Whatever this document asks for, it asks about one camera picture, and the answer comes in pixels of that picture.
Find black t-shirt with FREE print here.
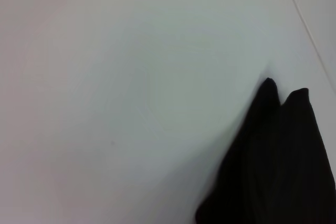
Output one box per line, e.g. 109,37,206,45
194,77,336,224

